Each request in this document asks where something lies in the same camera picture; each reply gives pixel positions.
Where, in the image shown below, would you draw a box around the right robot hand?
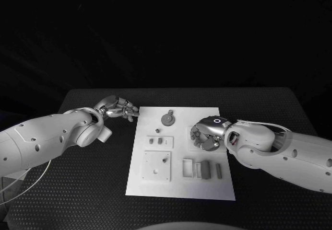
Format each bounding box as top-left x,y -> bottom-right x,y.
189,115 -> 232,152

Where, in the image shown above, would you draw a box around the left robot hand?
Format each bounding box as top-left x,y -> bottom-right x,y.
94,95 -> 140,123

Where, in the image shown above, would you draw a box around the white task board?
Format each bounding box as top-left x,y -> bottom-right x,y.
125,106 -> 236,201

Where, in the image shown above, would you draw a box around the grey gear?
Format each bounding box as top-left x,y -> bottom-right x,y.
160,114 -> 176,127

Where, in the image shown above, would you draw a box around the grey rectangular block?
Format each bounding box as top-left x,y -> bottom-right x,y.
199,160 -> 212,180

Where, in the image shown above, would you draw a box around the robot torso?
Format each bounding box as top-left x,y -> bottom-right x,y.
134,221 -> 247,230

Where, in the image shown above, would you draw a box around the white cable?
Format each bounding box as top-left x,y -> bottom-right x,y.
238,120 -> 294,133
0,159 -> 52,206
0,169 -> 33,194

